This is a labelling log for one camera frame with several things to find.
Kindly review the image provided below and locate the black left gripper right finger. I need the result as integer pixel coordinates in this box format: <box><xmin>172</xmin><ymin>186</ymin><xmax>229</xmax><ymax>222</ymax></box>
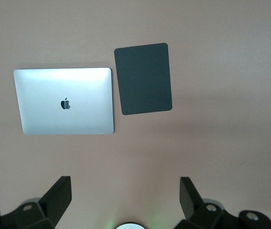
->
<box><xmin>173</xmin><ymin>176</ymin><xmax>271</xmax><ymax>229</ymax></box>

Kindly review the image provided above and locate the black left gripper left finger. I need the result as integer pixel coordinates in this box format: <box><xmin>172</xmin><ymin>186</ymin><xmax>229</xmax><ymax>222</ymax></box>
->
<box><xmin>0</xmin><ymin>176</ymin><xmax>73</xmax><ymax>229</ymax></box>

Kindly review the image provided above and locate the brown table cover cloth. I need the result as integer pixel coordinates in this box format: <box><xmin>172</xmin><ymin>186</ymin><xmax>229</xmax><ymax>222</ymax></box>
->
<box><xmin>0</xmin><ymin>0</ymin><xmax>271</xmax><ymax>229</ymax></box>

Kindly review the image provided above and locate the black rectangular mouse pad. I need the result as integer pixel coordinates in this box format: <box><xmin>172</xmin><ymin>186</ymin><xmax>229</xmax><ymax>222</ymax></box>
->
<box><xmin>114</xmin><ymin>42</ymin><xmax>173</xmax><ymax>115</ymax></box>

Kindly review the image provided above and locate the silver closed laptop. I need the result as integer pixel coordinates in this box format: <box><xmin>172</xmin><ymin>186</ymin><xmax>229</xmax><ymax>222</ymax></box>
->
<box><xmin>13</xmin><ymin>67</ymin><xmax>115</xmax><ymax>135</ymax></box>

